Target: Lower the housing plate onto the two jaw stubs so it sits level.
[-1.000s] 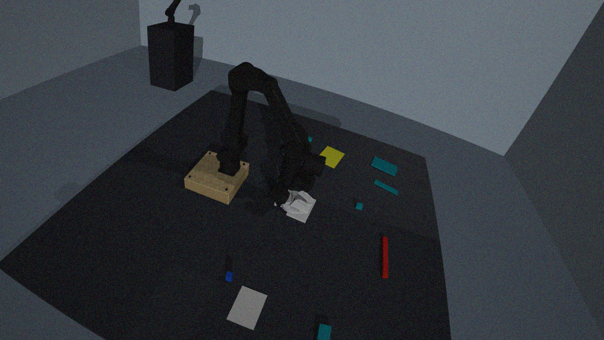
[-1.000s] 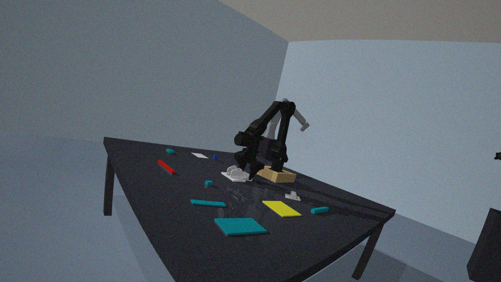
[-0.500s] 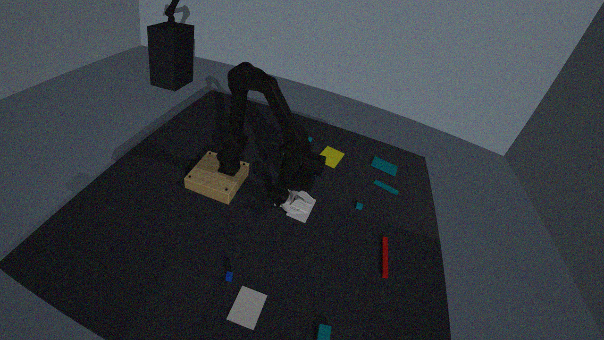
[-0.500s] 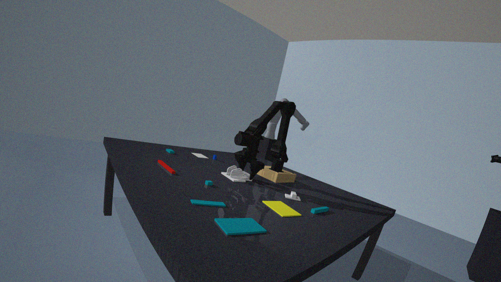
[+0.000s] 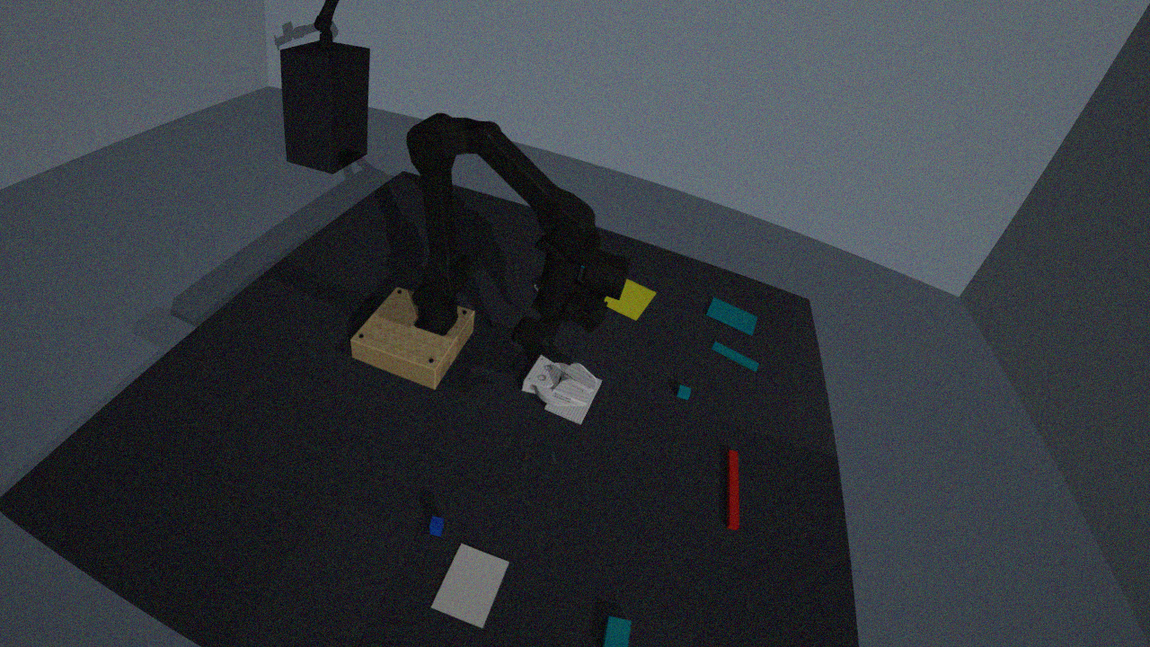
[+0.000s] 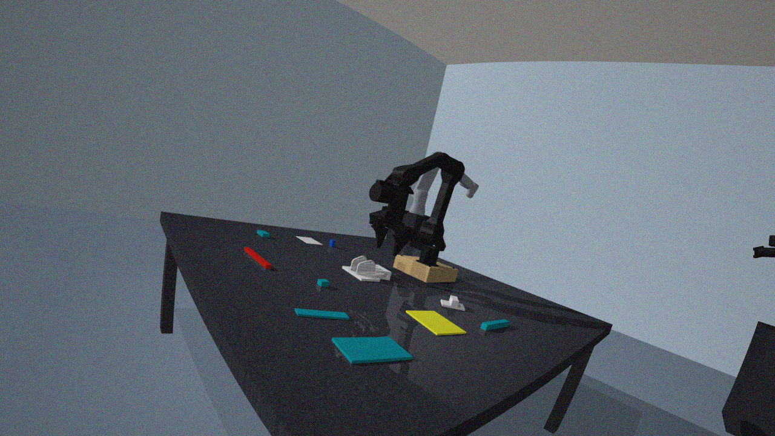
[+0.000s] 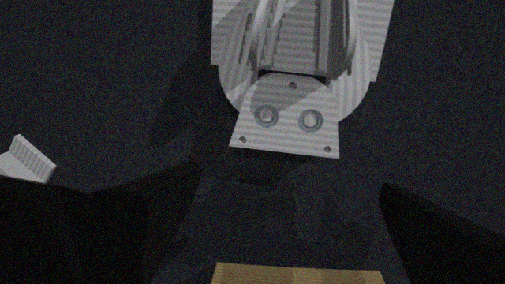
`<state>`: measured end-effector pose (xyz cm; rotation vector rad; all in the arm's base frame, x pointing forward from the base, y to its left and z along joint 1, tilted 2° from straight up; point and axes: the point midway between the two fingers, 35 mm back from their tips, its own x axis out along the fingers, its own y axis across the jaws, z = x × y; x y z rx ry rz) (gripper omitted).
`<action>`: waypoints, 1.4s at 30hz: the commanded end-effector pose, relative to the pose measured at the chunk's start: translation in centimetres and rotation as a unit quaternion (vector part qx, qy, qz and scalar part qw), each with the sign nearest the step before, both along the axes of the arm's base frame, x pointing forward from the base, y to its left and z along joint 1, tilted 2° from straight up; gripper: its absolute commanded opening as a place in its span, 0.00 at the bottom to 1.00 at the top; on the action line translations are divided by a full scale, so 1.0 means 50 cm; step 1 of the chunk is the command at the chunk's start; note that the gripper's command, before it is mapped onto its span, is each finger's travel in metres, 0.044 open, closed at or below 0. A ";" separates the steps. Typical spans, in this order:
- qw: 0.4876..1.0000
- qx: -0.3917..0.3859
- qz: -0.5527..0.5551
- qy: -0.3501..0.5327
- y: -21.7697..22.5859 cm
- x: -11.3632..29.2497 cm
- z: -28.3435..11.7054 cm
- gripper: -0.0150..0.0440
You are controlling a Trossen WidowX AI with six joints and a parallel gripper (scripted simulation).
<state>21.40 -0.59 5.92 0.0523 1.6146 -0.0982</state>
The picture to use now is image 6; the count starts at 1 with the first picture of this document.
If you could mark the teal rectangular bar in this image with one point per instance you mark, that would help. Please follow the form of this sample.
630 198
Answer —
496 324

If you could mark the teal flat plate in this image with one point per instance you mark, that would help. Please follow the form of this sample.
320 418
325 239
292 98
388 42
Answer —
370 349

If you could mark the dark red flat bar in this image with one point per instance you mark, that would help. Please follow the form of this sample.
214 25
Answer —
256 257

